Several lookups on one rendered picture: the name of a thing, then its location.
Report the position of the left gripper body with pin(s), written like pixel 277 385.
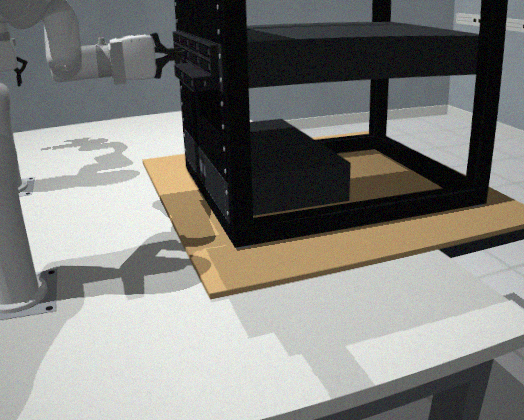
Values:
pixel 8 60

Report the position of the tan flat board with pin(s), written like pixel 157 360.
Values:
pixel 224 270

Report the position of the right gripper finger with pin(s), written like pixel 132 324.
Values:
pixel 159 48
pixel 161 62

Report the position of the black metal rack frame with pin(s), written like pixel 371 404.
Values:
pixel 261 167

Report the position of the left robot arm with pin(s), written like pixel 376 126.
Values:
pixel 5 115

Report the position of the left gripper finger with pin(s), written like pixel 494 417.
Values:
pixel 24 62

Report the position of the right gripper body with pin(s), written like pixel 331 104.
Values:
pixel 139 56

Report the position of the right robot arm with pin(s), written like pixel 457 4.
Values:
pixel 20 288

